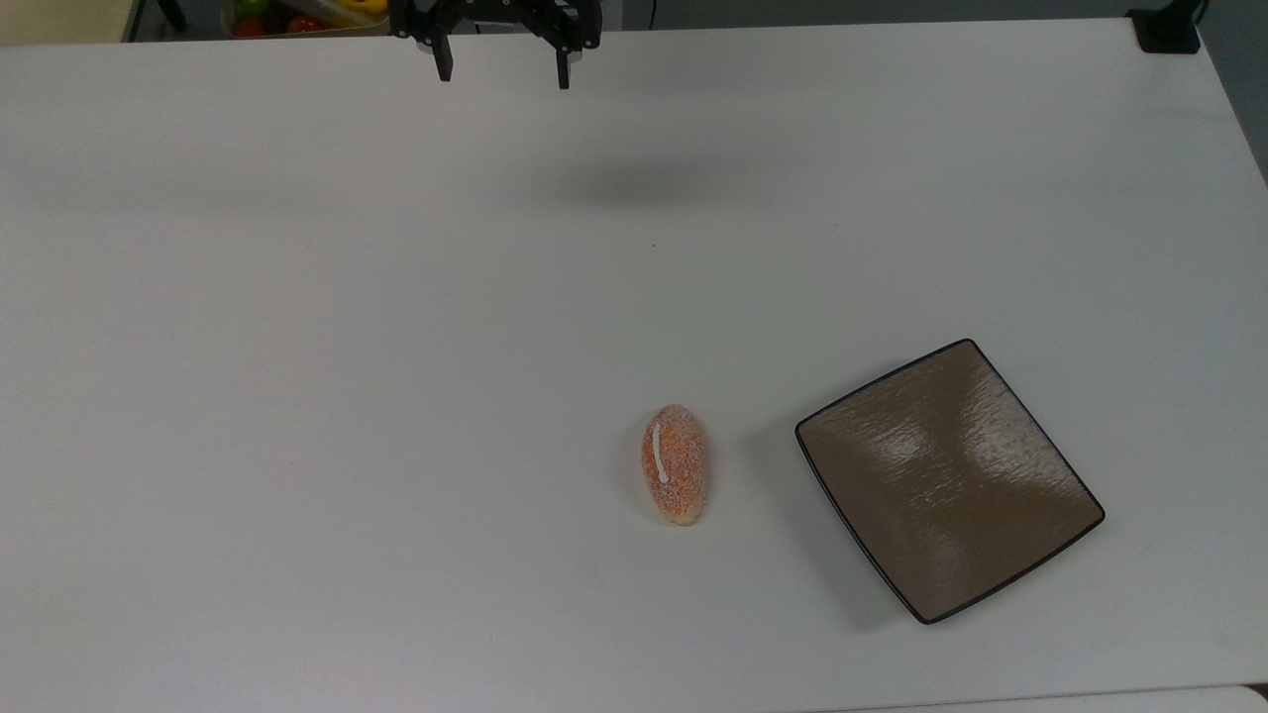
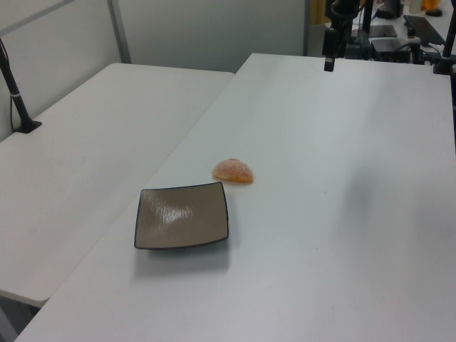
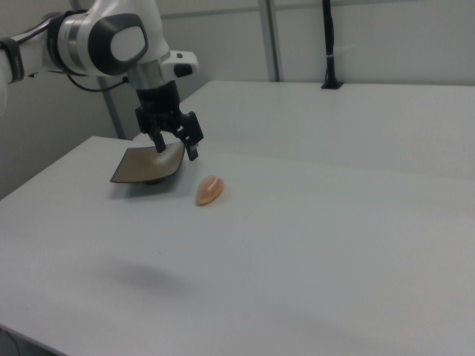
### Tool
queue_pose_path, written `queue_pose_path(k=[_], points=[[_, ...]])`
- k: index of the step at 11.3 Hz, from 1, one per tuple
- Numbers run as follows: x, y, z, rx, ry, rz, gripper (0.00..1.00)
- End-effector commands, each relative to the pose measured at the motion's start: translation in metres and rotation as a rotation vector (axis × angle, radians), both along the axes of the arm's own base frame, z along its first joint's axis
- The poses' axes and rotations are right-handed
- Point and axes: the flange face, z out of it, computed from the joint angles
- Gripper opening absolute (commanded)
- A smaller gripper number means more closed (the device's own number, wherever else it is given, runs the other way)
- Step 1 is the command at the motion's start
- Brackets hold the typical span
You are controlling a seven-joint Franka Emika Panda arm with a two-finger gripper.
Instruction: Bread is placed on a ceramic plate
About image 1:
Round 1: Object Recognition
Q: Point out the square brown ceramic plate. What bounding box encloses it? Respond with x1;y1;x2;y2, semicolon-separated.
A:
793;338;1107;626

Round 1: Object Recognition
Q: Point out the fruit basket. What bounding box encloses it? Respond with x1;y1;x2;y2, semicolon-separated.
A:
219;0;395;40

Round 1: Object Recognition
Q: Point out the orange fruit slice toy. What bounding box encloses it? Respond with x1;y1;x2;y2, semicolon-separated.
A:
641;403;708;527

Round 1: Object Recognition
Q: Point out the beige board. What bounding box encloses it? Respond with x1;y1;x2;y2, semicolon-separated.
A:
0;0;137;47

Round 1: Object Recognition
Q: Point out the black table clamp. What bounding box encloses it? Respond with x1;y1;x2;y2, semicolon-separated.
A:
1127;0;1212;54

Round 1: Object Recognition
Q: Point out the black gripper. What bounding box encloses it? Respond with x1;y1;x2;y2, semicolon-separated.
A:
389;0;602;91

